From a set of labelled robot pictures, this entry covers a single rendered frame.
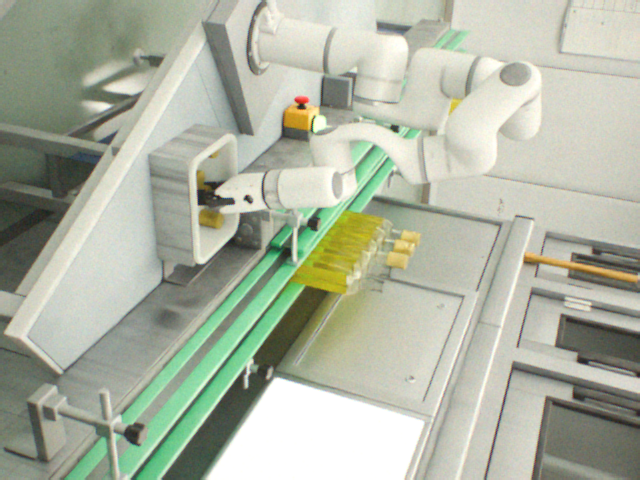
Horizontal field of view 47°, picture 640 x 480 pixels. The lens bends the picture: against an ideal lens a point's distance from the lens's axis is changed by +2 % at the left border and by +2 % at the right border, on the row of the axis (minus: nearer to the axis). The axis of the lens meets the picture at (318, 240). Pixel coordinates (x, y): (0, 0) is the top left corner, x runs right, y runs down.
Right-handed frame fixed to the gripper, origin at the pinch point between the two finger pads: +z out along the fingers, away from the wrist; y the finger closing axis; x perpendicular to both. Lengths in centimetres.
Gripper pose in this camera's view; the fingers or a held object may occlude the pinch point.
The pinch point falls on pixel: (203, 193)
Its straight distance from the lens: 145.8
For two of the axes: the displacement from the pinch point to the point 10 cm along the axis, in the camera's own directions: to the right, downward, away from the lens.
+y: 3.7, -4.2, 8.3
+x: -1.9, -9.1, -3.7
